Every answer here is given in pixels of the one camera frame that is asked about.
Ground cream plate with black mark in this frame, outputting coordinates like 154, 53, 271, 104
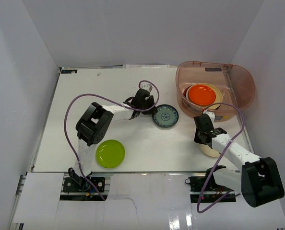
198, 144, 220, 158

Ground blue white patterned plate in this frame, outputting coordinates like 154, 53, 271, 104
152, 104, 179, 129

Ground beige bear plate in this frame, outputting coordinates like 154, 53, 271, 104
187, 83, 223, 107

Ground orange plate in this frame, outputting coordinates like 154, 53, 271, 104
187, 84, 216, 106

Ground red plate with teal flower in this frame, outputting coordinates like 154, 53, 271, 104
183, 87, 189, 98

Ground lime green plate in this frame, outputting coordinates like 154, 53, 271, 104
96, 139, 126, 168

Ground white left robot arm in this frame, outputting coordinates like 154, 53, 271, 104
63, 84, 157, 191

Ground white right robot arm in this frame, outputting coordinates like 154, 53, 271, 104
194, 112, 285, 207

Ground pink translucent plastic bin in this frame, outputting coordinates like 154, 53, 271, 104
176, 61, 255, 122

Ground white paper sheets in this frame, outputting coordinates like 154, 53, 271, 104
123, 64, 170, 69

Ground black label sticker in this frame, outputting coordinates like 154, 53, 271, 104
60, 69, 77, 74

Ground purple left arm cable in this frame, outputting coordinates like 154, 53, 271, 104
64, 80, 160, 201

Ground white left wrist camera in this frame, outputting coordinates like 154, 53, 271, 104
141, 84, 153, 92

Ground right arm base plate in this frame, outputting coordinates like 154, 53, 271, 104
185, 176, 230, 192

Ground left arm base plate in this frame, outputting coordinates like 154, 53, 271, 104
62, 177, 106, 193

